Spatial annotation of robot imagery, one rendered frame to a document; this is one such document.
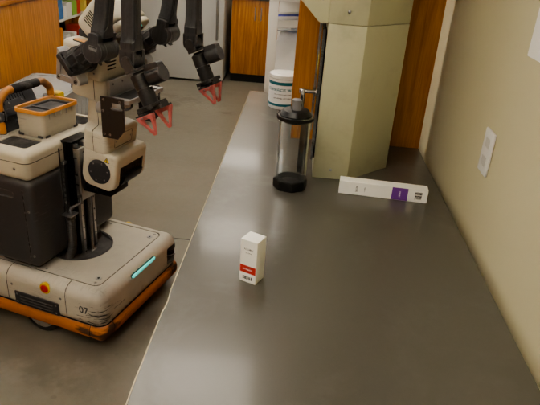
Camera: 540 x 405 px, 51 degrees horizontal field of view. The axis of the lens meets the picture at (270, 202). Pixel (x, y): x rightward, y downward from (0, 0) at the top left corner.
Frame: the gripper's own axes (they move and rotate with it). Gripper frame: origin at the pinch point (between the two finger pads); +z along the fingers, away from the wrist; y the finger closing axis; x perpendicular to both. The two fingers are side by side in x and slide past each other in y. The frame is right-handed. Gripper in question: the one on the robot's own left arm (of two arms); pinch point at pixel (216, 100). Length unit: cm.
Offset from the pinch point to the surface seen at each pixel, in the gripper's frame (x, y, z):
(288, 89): -22.6, 21.3, 7.1
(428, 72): -83, 2, 15
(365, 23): -77, -41, -10
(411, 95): -75, 1, 21
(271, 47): -6, 60, -11
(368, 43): -76, -40, -4
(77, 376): 66, -69, 78
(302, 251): -58, -91, 34
